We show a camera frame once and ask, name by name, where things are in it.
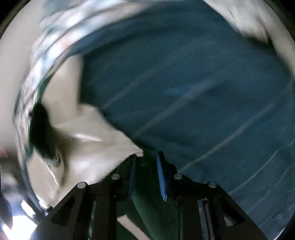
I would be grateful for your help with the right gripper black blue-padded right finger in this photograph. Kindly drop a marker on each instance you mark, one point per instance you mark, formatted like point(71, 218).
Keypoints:
point(204, 211)

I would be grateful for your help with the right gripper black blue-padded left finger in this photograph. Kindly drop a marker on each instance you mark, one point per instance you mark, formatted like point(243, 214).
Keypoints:
point(90, 211)

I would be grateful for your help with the green white varsity jacket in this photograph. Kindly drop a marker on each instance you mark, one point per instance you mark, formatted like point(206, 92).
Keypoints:
point(73, 142)

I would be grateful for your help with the plaid checked blanket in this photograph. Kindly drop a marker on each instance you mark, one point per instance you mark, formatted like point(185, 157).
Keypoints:
point(62, 29)

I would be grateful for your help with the blue striped bed sheet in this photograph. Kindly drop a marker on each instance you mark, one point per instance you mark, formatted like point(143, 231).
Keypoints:
point(179, 78)

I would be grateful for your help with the white crumpled garment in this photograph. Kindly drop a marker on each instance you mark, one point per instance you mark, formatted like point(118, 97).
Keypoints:
point(250, 18)

